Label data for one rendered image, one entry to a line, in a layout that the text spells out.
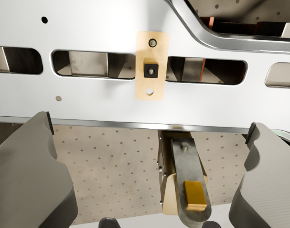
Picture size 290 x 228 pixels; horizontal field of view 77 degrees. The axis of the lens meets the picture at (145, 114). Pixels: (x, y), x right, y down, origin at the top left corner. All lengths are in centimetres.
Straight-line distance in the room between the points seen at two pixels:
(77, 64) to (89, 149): 48
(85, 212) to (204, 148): 61
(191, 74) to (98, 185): 61
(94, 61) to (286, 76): 25
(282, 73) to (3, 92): 37
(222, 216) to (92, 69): 227
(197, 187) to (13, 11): 29
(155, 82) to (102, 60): 7
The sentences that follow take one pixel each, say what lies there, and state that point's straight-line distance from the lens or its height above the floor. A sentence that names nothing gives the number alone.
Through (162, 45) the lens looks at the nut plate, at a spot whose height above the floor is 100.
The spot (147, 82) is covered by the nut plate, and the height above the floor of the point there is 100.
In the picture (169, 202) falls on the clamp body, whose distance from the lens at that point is 31.
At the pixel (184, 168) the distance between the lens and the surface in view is 27.
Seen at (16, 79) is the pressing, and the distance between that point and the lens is 29.
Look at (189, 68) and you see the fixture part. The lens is 37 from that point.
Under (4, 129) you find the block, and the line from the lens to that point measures 48.
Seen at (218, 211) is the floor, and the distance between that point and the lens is 233.
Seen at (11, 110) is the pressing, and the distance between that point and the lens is 32.
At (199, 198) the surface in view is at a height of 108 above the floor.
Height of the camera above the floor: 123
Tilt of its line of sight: 62 degrees down
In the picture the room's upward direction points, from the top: 180 degrees counter-clockwise
